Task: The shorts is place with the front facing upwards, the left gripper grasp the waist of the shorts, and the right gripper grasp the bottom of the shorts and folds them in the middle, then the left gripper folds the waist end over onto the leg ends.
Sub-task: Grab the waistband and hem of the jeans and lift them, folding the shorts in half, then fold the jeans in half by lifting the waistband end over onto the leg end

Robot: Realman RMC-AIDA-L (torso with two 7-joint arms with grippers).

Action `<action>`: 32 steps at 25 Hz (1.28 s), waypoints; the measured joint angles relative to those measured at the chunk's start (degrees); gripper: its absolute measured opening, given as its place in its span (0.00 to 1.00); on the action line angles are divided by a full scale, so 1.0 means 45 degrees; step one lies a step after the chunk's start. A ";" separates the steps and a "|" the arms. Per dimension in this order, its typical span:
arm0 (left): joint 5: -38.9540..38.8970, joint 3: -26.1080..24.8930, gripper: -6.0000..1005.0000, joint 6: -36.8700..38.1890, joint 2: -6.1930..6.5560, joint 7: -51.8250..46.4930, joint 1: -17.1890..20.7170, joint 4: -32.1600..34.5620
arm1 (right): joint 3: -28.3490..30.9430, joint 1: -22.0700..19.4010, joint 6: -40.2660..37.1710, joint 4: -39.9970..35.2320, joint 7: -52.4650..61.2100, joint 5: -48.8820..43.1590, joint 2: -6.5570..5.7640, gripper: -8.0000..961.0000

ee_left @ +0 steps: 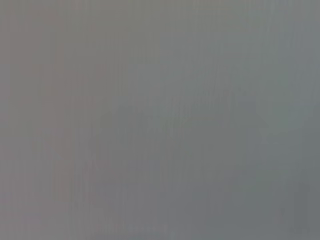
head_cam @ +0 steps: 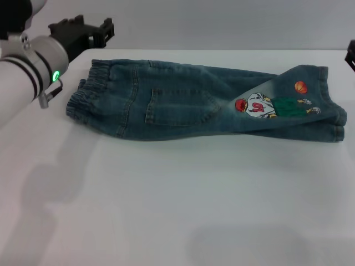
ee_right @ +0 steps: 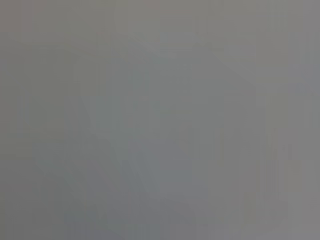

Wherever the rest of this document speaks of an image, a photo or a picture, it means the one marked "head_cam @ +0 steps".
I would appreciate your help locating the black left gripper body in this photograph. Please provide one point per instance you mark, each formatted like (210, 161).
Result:
(72, 36)

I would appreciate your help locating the blue denim shorts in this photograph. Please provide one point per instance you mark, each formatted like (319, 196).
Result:
(180, 97)

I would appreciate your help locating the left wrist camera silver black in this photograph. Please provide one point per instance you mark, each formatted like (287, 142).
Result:
(11, 22)

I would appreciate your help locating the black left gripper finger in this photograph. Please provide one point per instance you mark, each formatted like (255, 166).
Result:
(108, 27)
(98, 41)

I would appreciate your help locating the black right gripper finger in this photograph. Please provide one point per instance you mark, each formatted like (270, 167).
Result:
(351, 55)

